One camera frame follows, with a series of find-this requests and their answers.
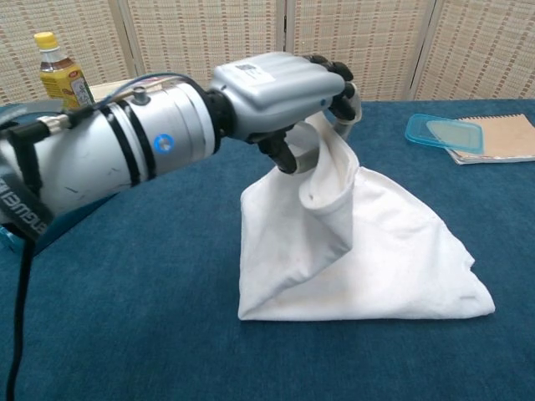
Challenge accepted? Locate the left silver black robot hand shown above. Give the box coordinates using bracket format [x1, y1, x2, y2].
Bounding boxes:
[207, 51, 363, 175]

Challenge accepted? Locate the white t-shirt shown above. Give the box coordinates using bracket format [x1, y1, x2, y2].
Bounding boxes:
[237, 114, 497, 322]

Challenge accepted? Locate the woven folding screen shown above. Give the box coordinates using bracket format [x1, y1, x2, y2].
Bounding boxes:
[0, 0, 535, 108]

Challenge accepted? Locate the beige lidded food container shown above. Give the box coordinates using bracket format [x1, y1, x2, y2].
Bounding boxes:
[89, 77, 141, 103]

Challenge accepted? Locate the blue transparent container lid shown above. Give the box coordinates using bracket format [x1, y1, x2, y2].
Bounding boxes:
[404, 113, 486, 155]

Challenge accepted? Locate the yellow capped green tea bottle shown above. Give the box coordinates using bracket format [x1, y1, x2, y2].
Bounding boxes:
[33, 32, 96, 112]

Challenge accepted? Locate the brown spiral notebook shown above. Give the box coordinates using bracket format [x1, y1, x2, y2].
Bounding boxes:
[443, 112, 535, 165]

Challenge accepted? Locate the blue carpeted table surface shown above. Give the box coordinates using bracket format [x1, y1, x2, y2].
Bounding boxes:
[0, 99, 535, 401]

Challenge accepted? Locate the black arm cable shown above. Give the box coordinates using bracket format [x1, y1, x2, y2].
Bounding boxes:
[8, 233, 37, 401]

